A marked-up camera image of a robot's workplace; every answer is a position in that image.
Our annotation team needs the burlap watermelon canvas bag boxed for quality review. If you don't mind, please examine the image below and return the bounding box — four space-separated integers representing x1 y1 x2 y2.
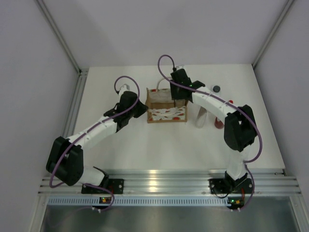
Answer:
145 78 188 123

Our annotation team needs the red bottle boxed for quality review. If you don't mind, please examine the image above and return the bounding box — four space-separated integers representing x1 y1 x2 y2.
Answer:
213 99 234 130

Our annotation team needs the beige bottle grey cap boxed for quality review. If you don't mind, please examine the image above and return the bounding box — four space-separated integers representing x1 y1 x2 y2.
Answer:
174 100 186 108

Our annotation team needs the white bottle grey cap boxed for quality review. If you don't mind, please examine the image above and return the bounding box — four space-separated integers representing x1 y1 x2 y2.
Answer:
211 85 221 94

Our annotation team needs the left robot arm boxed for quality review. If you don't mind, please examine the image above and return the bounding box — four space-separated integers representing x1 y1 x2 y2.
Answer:
46 91 148 193

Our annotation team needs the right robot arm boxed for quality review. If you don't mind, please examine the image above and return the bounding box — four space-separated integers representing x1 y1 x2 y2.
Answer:
170 68 262 192

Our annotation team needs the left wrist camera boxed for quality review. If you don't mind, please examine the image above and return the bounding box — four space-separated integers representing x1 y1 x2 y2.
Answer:
118 84 130 95

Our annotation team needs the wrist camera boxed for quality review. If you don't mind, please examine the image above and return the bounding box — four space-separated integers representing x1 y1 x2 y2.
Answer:
172 65 185 71
118 84 130 95

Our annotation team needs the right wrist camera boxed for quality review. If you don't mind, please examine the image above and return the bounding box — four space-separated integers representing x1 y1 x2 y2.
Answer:
172 65 185 71

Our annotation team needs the left aluminium frame post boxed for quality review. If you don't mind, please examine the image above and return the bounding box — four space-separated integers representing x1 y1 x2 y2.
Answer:
36 0 82 73

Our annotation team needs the aluminium frame post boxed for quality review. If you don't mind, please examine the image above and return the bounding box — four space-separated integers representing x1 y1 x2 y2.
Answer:
252 0 296 69
36 0 82 73

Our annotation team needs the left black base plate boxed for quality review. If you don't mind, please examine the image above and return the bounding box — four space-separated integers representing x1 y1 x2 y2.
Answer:
81 178 124 194

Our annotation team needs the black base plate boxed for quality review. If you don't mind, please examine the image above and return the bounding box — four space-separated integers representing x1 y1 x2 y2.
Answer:
209 178 231 195
81 178 124 194

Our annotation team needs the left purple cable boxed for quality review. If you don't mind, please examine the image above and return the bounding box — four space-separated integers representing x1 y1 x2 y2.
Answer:
49 76 141 213

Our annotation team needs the purple cable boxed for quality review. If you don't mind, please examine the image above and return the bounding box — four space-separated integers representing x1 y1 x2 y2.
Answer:
49 76 141 213
158 55 264 213

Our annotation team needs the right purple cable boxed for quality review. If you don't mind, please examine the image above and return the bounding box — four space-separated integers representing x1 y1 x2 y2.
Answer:
158 55 264 213

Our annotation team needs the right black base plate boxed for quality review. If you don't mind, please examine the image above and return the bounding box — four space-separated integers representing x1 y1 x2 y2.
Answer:
209 178 231 195

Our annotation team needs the white slotted cable duct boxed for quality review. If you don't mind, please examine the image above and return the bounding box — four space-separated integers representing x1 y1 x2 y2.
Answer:
48 196 241 206

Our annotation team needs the aluminium mounting rail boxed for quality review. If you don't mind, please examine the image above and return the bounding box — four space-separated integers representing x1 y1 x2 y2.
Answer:
38 168 301 195

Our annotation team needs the right aluminium frame post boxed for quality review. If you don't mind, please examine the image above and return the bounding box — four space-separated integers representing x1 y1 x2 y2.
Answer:
252 0 296 69

